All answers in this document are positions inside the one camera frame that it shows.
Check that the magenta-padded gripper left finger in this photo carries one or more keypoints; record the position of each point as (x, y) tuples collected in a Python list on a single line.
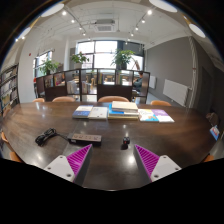
[(59, 166)]

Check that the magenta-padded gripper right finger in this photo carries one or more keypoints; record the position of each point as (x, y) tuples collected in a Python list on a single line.
[(165, 166)]

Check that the small black charger block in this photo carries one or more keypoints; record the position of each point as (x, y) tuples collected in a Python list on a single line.
[(126, 140)]

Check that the black power strip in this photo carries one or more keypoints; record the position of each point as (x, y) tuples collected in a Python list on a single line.
[(85, 139)]

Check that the orange chair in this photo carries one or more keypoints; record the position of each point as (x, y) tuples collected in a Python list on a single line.
[(113, 99), (209, 158), (6, 111), (161, 103), (38, 100), (16, 157), (4, 137), (63, 99)]

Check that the purple booklet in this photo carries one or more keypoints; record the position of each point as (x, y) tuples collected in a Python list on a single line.
[(163, 116)]

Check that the light blue booklet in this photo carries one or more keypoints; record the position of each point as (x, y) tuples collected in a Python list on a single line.
[(147, 115)]

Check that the dark blue book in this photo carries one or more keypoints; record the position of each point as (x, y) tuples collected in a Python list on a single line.
[(82, 112)]

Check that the small blue book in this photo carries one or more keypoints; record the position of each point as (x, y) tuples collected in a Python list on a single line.
[(215, 132)]

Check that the tan book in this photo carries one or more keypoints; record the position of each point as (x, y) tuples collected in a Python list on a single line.
[(121, 117)]

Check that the white flat book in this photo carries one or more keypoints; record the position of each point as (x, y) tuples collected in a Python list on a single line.
[(99, 113)]

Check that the thick white book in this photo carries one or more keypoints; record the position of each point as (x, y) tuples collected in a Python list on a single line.
[(125, 106)]

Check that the person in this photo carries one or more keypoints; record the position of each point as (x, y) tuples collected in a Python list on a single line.
[(138, 81)]

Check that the dark low shelf unit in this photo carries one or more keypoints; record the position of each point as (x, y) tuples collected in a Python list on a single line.
[(113, 91)]

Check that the potted green plant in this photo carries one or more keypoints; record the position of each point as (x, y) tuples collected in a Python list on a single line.
[(79, 57), (49, 65), (122, 57)]

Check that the large glass window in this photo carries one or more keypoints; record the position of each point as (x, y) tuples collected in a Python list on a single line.
[(105, 53)]

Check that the ceiling air conditioner unit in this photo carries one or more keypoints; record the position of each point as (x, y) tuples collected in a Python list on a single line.
[(104, 26)]

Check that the ceiling spot lights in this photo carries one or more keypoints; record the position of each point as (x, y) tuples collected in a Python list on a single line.
[(64, 13)]

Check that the large white wall radiator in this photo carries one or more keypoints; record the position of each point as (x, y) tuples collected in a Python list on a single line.
[(176, 91)]

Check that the small white wall radiator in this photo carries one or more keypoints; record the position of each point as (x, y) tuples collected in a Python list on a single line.
[(152, 82)]

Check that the tall wall bookshelf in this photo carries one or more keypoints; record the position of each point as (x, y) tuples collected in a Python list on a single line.
[(8, 86)]

